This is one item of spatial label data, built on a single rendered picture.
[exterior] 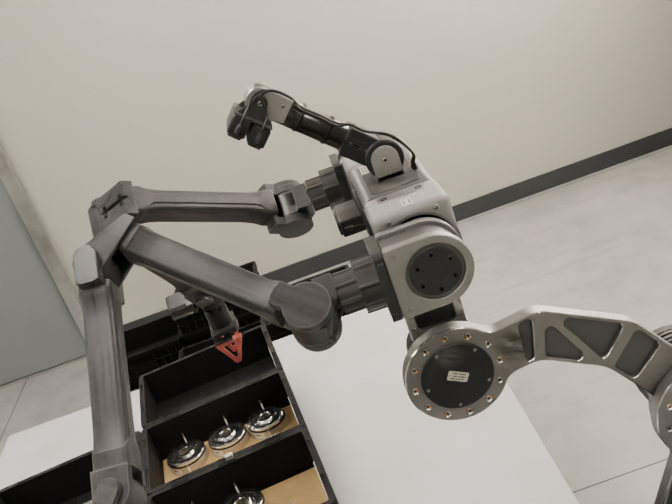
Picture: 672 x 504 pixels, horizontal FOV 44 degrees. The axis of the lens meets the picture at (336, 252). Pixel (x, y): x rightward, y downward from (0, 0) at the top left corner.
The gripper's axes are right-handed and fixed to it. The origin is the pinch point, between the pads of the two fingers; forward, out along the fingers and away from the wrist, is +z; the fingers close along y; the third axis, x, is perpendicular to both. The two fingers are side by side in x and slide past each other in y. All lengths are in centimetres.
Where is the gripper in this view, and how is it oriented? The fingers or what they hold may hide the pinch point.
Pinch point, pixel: (236, 353)
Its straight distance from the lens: 212.6
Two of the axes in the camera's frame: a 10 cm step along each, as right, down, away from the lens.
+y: 2.2, 3.2, -9.2
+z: 3.4, 8.6, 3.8
